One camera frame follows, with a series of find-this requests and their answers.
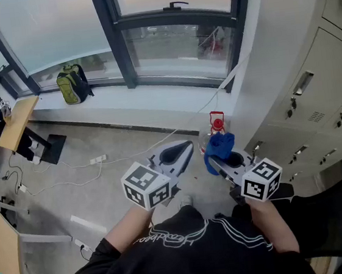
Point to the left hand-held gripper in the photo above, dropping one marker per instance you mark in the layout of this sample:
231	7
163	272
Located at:
146	185

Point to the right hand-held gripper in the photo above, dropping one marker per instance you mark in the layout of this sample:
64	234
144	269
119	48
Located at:
260	181

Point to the blue cloth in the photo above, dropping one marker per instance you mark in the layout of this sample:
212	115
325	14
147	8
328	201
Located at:
221	146

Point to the person's left forearm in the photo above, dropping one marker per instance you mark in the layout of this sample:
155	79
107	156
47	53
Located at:
126	227

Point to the person's right forearm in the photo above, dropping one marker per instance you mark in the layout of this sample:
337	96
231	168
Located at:
273	226

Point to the person's grey shoe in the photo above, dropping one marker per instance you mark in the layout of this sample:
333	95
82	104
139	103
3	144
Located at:
186	200

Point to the white window sill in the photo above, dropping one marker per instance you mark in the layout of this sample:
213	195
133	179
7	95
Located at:
142	102

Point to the white power strip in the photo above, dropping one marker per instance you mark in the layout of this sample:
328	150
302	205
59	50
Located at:
82	244
98	159

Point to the black office chair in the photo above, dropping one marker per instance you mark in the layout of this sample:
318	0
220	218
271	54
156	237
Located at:
327	216

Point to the person's black printed shirt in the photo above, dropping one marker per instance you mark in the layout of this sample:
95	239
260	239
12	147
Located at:
185	263

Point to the grey metal locker cabinet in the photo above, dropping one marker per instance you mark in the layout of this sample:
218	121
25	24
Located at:
314	71

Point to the green and black backpack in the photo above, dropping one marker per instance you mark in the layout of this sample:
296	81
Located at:
71	86

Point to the white power adapter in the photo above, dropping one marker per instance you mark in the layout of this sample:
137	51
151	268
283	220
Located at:
22	188

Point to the wooden desk with black base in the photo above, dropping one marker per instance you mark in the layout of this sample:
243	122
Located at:
18	120

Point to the large frosted window glass pane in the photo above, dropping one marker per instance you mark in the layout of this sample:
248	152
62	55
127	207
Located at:
54	30

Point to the dark window frame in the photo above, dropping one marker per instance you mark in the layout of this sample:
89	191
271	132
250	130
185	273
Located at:
119	56

